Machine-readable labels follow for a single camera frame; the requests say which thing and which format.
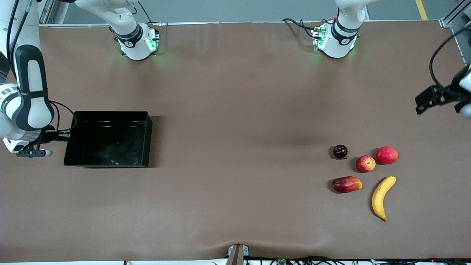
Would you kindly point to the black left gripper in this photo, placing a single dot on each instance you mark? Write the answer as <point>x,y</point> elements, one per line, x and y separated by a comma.
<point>446,95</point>

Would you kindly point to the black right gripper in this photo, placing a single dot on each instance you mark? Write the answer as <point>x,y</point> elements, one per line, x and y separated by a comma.
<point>47,135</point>

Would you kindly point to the black plastic box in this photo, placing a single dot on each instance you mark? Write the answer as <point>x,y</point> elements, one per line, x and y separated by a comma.
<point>110,143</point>

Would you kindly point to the small red yellow apple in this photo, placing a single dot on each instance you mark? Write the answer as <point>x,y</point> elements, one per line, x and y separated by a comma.
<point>365,163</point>

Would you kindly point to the yellow banana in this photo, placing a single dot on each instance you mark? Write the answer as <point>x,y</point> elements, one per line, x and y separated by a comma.
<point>381,197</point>

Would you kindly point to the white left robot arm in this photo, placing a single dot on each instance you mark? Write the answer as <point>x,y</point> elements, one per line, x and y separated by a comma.
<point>340,40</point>

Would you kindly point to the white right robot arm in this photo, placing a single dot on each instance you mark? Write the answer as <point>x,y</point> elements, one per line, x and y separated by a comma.
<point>31,81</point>

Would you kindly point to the red round peach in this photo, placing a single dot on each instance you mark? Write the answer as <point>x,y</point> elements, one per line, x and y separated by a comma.
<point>386,155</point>

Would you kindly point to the dark purple plum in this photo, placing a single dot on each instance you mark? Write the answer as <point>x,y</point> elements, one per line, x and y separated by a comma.
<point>340,151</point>

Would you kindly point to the red yellow mango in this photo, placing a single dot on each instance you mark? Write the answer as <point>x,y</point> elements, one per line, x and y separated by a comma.
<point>347,184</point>

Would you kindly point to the small green circuit board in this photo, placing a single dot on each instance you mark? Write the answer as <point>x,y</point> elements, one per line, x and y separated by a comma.
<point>281,261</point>

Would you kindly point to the aluminium frame post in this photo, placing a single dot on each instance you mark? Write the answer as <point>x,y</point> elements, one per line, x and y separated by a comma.
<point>454,16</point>
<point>46,11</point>

